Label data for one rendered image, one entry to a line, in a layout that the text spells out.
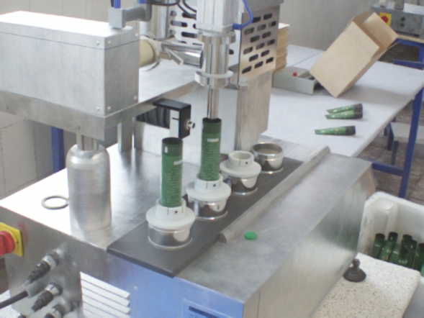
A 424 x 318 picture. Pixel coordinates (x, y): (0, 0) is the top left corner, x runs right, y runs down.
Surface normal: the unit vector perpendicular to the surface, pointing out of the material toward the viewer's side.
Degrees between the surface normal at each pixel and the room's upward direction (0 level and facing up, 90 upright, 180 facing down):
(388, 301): 0
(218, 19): 90
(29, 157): 90
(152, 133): 90
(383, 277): 0
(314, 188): 0
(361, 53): 90
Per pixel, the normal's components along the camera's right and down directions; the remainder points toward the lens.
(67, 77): -0.49, 0.31
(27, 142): 0.87, 0.23
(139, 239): 0.05, -0.92
